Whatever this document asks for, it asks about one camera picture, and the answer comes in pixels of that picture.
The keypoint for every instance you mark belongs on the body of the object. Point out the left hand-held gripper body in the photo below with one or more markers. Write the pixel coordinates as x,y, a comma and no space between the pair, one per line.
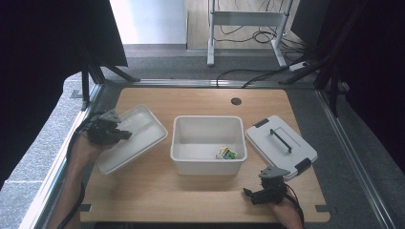
102,132

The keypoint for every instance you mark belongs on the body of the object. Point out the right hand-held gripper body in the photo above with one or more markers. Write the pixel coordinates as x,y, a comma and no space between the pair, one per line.
273,189

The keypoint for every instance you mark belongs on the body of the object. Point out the white plastic tray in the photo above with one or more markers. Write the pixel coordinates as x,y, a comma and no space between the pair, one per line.
140,140

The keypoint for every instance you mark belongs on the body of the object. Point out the small green white carton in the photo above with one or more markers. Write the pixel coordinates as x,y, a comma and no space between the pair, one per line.
226,153

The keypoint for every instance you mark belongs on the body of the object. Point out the white plastic storage box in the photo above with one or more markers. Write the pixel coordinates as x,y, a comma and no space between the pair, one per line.
207,167

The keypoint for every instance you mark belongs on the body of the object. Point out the person's left hand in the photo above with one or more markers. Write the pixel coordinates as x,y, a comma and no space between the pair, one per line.
83,151

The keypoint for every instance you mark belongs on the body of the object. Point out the person's right hand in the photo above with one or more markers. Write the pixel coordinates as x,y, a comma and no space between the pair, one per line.
288,213

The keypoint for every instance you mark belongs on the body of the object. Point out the black metal stand legs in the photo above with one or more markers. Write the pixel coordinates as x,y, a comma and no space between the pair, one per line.
332,95
85,89

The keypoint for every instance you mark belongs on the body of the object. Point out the black curtain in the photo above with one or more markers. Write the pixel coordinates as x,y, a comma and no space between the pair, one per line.
375,63
38,63

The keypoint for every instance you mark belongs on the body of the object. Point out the round black table grommet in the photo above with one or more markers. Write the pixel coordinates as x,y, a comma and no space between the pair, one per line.
236,101

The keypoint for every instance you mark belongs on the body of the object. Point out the white power strip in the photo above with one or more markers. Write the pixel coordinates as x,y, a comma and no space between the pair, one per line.
297,66

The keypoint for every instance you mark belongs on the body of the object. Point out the aluminium floor rail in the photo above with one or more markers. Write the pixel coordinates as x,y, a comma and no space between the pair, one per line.
356,159
54,178
178,82

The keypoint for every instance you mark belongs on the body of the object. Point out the white metal stand frame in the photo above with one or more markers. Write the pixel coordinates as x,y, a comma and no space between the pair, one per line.
248,18

